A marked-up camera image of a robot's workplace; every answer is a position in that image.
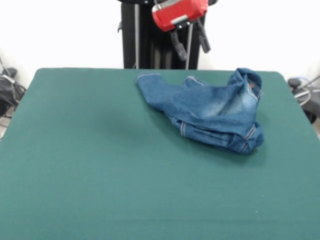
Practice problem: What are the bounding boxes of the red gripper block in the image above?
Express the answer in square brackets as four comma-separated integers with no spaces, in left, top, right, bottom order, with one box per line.
[151,0,212,61]

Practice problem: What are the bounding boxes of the blue denim jeans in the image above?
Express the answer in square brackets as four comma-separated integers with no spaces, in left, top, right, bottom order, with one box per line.
[135,67,265,156]

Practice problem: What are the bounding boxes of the grey chair base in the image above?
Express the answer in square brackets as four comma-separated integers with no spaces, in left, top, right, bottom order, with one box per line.
[287,76,320,125]

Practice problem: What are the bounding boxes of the dark green table cloth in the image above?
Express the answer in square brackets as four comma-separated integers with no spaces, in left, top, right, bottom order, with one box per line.
[0,67,320,240]

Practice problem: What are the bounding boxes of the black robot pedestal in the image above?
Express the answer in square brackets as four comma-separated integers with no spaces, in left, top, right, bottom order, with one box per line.
[118,2,201,70]

